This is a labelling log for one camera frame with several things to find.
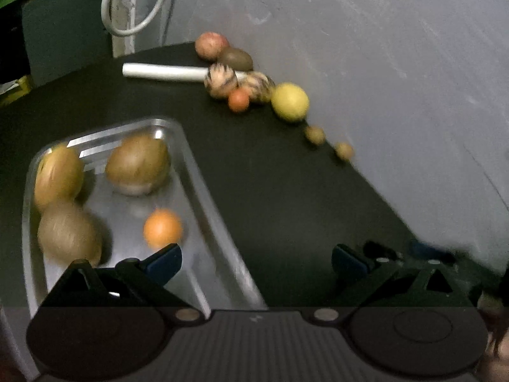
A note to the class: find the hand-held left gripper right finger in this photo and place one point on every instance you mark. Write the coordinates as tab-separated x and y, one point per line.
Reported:
349	263

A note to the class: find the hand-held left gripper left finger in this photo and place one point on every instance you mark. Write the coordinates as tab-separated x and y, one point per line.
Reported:
165	262

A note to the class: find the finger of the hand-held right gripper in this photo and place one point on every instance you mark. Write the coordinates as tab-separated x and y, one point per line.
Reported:
379	250
425	250

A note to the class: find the orange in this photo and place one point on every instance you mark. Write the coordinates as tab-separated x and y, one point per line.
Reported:
163	229

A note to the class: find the metal tray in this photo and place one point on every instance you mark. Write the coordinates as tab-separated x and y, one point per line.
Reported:
222	223

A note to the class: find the person's right hand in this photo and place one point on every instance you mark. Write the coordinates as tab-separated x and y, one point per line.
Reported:
495	346

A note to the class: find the brown kiwi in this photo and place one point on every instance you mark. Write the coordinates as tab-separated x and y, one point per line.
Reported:
69	232
139	165
238	59

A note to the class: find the small brown longan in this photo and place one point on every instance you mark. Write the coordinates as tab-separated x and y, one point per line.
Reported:
315	134
344	151

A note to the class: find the golden brown pear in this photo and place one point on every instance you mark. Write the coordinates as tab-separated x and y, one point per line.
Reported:
57	177

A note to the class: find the yellow lemon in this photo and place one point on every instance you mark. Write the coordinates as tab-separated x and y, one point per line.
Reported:
290	102

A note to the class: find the small orange tangerine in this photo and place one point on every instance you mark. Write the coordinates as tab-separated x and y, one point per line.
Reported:
238	100

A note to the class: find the striped round fruit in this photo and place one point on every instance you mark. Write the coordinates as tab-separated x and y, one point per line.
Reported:
260	86
220	80

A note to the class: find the white tube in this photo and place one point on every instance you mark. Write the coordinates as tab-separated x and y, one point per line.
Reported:
163	71

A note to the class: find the red apple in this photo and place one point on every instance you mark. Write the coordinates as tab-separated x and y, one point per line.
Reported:
210	44

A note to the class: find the yellow object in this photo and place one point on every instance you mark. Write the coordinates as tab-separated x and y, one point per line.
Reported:
16	91

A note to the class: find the dark grey cabinet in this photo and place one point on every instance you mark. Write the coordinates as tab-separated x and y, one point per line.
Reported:
63	36

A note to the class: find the white post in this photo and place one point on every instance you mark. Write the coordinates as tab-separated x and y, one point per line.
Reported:
121	45

